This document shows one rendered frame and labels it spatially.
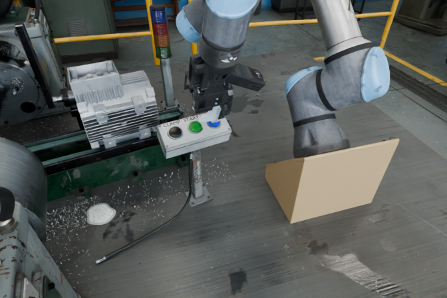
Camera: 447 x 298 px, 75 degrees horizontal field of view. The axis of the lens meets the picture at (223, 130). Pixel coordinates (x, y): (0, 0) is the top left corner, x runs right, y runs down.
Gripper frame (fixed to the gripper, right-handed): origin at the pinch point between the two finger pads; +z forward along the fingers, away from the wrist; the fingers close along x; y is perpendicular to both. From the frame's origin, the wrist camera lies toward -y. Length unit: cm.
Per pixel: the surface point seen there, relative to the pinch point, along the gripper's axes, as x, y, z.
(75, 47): -276, 39, 205
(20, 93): -41, 47, 23
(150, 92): -17.9, 11.0, 7.6
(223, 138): 3.5, -1.7, 5.0
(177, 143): 2.9, 10.3, 2.2
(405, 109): -37, -233, 132
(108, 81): -21.5, 21.0, 3.9
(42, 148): -22, 43, 27
